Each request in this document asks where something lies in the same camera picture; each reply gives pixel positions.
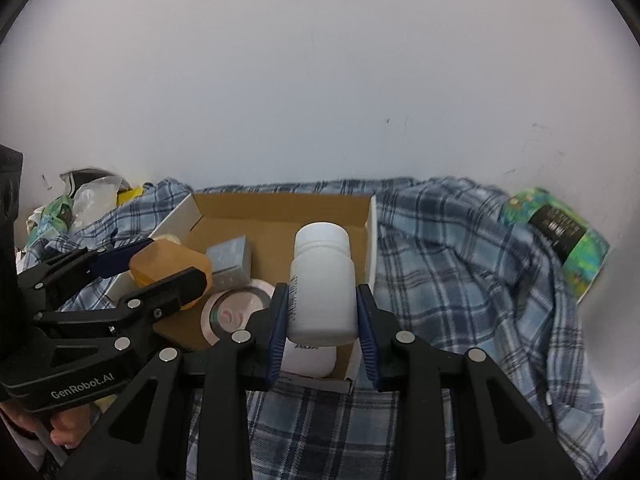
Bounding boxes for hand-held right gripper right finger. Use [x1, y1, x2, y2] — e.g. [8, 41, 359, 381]
[356, 284, 583, 480]

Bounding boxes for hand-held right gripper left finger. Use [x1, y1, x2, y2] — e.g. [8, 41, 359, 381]
[57, 282, 291, 480]

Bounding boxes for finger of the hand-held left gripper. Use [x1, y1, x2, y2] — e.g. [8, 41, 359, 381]
[32, 266, 208, 361]
[16, 237, 156, 293]

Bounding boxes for orange soap box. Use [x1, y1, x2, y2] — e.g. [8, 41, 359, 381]
[129, 241, 214, 311]

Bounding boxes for white square box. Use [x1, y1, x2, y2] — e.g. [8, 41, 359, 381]
[280, 337, 338, 378]

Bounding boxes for round silver tin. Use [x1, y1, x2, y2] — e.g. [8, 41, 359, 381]
[201, 278, 275, 346]

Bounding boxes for blue-grey box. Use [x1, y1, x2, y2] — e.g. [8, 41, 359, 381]
[205, 235, 252, 283]

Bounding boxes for white plastic bottle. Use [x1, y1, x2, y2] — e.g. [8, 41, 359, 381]
[286, 221, 358, 347]

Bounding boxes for cardboard box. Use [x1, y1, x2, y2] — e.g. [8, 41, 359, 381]
[149, 191, 378, 395]

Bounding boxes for person's left hand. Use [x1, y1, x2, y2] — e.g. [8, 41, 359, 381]
[50, 402, 108, 451]

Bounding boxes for clear plastic bag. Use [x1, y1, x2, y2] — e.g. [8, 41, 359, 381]
[67, 175, 131, 233]

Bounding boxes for grey bag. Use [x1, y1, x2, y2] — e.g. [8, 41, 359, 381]
[60, 169, 118, 196]

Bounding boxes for blue plaid cloth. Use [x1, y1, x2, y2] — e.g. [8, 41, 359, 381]
[20, 176, 608, 480]

